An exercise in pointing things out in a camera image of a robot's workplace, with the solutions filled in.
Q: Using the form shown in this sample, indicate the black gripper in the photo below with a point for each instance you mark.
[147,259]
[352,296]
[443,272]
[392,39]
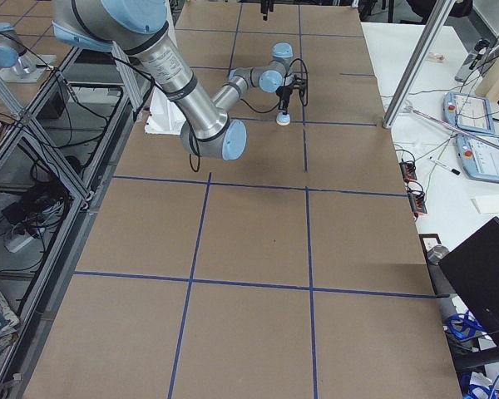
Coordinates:
[284,92]

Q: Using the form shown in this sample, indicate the blue service bell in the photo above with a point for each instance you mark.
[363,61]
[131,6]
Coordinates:
[283,119]

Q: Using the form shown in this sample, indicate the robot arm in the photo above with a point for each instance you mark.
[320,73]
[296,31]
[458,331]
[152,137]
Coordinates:
[140,29]

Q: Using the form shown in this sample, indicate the orange connector box far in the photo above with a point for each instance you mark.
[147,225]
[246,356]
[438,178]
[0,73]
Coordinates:
[408,170]

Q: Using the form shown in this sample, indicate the orange connector box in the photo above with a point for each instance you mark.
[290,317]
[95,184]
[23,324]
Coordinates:
[417,202]
[408,170]

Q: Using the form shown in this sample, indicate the black marker pen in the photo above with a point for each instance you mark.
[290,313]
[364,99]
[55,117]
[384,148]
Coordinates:
[444,166]

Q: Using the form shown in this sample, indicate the far teach pendant tablet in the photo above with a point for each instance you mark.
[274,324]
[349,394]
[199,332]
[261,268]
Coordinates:
[468,112]

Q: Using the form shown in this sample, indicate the teach pendant tablet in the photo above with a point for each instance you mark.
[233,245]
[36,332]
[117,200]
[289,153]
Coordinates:
[479,161]
[468,112]

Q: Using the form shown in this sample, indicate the orange connector box near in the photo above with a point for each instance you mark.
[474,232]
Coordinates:
[417,202]

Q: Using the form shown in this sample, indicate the near teach pendant tablet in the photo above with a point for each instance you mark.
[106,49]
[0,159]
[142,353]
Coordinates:
[479,161]

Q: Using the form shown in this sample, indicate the small metal cup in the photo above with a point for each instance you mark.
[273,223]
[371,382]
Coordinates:
[436,253]

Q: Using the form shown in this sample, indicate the white foam block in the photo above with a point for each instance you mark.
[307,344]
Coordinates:
[486,204]

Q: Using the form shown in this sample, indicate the white power strip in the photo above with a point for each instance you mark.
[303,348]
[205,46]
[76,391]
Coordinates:
[15,242]

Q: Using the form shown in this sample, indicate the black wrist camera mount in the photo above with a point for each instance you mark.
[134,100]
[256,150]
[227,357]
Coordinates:
[300,83]

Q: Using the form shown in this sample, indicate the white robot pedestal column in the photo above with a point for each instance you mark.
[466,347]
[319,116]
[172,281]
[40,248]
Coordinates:
[165,118]

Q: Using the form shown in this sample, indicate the aluminium frame post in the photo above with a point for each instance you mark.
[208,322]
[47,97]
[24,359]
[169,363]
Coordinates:
[433,26]

